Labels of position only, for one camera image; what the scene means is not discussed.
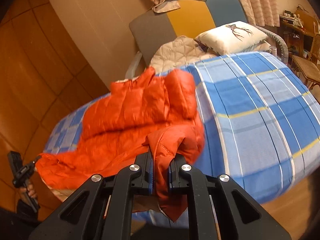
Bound cluttered wooden desk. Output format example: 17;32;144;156
279;4;319;59

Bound beige quilted blanket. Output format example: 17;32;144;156
149;36;217;74

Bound grey yellow blue headboard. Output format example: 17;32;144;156
129;0;248;66

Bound wooden wardrobe panels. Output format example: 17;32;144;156
1;0;108;211

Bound orange quilted puffer jacket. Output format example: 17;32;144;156
36;67;205;221

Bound right pink patterned curtain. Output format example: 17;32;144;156
239;0;280;27

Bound wicker back wooden chair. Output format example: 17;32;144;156
292;33;319;90

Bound white pillow with deer print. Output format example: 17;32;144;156
195;21;270;56

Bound person left hand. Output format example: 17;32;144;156
19;181;37;199

